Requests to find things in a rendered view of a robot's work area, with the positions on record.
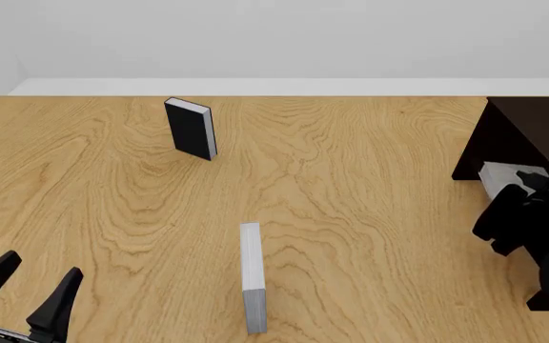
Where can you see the black book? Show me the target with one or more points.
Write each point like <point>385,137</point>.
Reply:
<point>189,128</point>

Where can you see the white grey book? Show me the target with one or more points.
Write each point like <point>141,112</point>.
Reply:
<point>498,178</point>

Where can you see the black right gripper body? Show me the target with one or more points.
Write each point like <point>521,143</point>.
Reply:
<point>517,221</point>

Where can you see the dark brown wooden cabinet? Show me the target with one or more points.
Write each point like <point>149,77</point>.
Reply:
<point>517,143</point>

